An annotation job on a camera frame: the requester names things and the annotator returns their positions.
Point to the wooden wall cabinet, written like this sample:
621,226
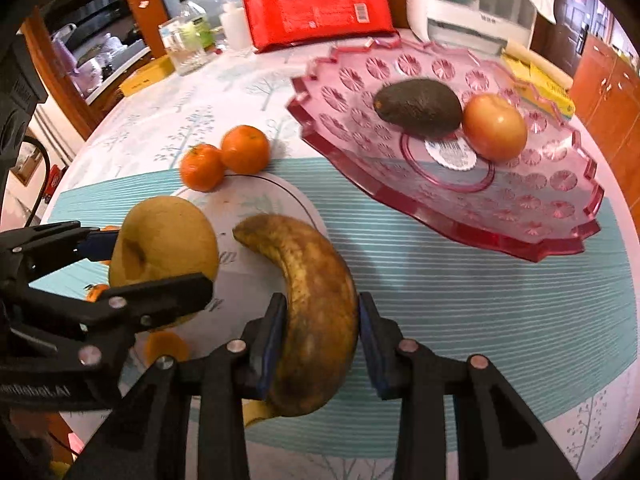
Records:
605,90

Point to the yellow pear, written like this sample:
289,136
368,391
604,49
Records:
170,240

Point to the overripe brown banana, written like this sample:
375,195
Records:
310,310

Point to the red paper cup package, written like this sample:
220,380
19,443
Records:
310,5

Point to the yellow tissue box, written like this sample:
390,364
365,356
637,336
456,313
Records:
550,90

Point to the pink glass fruit bowl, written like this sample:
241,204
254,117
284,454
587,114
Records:
500,210

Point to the white squeeze bottle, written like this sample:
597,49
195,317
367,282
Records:
235,27

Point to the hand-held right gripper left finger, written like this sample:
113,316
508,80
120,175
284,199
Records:
270,347

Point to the clear glass cup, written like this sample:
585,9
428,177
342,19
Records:
182,52

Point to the red yellow apple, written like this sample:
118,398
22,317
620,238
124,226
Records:
495,127

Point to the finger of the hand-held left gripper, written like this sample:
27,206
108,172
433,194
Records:
100,245
165,296

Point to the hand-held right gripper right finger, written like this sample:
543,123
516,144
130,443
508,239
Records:
372,352

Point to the flat yellow cardboard box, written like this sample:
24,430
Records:
145,77

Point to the wooden display cabinet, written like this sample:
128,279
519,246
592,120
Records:
60,90

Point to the clear glass bottle green label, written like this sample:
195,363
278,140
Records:
197,25

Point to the white countertop appliance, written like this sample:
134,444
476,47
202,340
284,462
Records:
465,10

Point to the dark green avocado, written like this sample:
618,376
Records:
420,107

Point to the orange tangerine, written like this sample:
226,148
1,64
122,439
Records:
97,291
167,345
201,166
246,149

